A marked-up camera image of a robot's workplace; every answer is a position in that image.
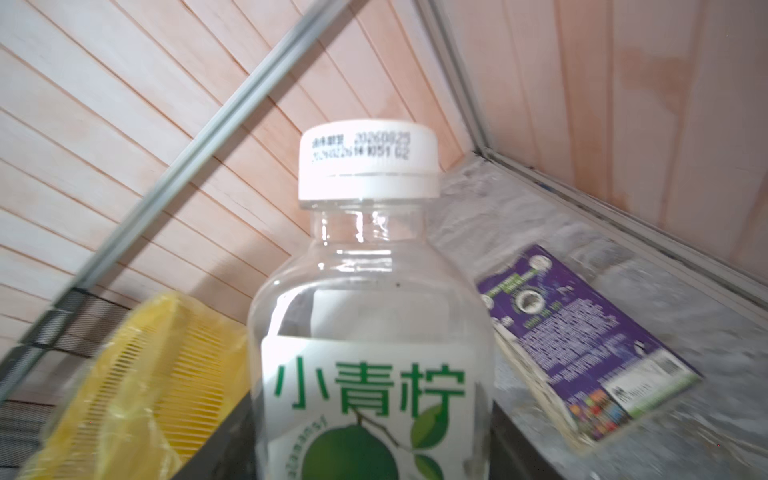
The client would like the yellow plastic bin liner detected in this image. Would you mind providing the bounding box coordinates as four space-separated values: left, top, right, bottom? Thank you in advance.
17 292 251 480

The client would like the black wire mesh basket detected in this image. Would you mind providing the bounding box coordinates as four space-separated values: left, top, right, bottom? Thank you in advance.
1 289 130 479

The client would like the yellow slatted waste bin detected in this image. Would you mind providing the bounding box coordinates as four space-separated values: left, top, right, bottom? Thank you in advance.
23 292 251 480

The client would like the lime label bottle white cap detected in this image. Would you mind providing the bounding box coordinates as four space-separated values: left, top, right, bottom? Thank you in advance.
247 119 494 479

